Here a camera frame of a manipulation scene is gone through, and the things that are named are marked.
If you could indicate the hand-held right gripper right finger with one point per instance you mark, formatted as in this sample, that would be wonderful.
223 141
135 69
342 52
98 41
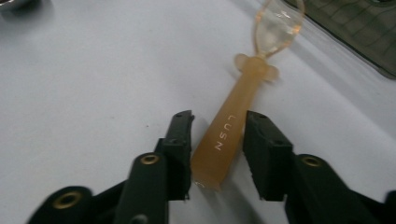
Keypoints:
267 161

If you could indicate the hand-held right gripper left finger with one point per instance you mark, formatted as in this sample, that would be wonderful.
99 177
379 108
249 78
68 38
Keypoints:
180 149

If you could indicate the amber translucent plastic spoon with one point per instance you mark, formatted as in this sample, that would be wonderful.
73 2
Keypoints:
224 137

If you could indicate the translucent grey plastic bin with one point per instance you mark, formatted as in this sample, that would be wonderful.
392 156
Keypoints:
358 28

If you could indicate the white table board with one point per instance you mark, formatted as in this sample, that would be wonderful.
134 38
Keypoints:
77 93

